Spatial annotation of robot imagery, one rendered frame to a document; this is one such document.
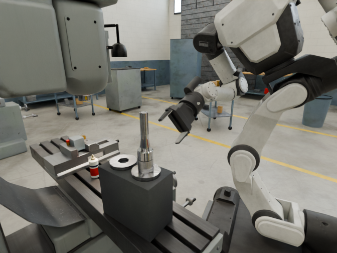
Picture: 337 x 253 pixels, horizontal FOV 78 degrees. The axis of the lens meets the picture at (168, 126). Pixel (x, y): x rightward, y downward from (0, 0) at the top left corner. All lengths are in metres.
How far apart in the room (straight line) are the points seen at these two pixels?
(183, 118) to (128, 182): 0.30
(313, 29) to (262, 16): 7.18
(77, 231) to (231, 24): 1.00
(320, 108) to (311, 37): 3.30
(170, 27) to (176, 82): 4.31
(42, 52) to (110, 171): 0.41
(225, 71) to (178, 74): 5.90
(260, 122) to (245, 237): 0.62
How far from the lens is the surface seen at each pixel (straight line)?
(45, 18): 0.76
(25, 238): 1.16
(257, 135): 1.00
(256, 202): 1.16
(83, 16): 0.83
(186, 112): 0.78
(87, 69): 0.82
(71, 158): 1.08
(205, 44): 1.03
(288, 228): 1.17
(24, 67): 0.73
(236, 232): 1.28
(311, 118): 5.28
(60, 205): 1.03
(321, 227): 1.22
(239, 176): 1.03
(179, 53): 6.91
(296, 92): 0.91
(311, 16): 8.10
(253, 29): 0.89
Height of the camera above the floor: 1.46
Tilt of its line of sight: 19 degrees down
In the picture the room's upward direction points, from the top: straight up
